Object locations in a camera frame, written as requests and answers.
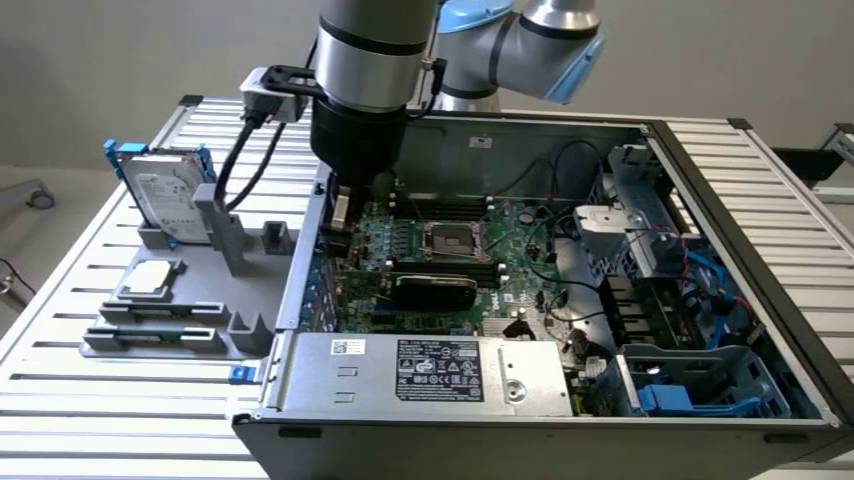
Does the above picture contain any grey parts rack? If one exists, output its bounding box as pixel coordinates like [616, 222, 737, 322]
[77, 182, 296, 359]

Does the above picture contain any aluminium profile rail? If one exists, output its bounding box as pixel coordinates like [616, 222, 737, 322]
[818, 122, 854, 166]

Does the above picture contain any green motherboard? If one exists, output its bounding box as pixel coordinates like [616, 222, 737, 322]
[324, 192, 572, 342]

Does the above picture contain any silver CPU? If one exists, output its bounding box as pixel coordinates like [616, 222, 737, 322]
[117, 259, 188, 301]

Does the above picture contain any silver power supply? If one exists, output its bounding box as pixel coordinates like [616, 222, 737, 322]
[274, 331, 576, 419]

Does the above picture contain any blue disk carrier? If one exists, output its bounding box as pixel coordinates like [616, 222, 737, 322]
[636, 383, 696, 417]

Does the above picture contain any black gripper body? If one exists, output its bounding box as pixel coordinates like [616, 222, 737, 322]
[309, 99, 408, 207]

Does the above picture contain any hard disk in blue carrier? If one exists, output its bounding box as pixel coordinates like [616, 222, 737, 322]
[102, 141, 216, 247]

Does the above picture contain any chair caster wheel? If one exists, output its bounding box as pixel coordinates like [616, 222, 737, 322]
[24, 182, 56, 209]

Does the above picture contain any grey-blue disk bay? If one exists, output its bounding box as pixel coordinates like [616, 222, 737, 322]
[613, 341, 796, 419]

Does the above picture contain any black floor cable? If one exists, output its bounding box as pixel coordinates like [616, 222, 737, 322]
[0, 257, 38, 307]

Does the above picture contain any blue wire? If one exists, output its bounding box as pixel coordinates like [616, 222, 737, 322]
[684, 248, 755, 351]

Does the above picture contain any black bracket beside table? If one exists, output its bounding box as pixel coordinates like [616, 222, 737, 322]
[771, 146, 843, 189]

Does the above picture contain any CPU socket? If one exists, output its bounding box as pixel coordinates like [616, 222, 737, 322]
[415, 219, 496, 259]

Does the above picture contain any silver metal drive cage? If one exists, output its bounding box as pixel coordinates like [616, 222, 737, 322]
[571, 143, 703, 281]

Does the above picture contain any black open PC case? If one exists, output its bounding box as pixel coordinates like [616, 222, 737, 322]
[229, 110, 854, 480]

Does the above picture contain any silver chipset heatsink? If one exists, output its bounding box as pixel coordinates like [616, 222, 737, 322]
[477, 318, 529, 340]

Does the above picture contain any green RAM stick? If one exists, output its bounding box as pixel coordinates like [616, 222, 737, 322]
[85, 324, 216, 347]
[102, 302, 225, 322]

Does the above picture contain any black camera cable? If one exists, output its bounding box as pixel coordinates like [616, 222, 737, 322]
[225, 119, 288, 212]
[218, 117, 265, 206]

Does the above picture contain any black graphics card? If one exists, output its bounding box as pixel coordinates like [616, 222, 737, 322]
[392, 272, 480, 308]

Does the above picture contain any thin cable along arm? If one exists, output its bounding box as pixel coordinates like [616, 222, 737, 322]
[407, 0, 449, 120]

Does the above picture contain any black wire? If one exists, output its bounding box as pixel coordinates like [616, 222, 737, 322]
[491, 139, 605, 202]

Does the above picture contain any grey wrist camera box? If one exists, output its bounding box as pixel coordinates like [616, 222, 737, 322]
[237, 65, 314, 124]

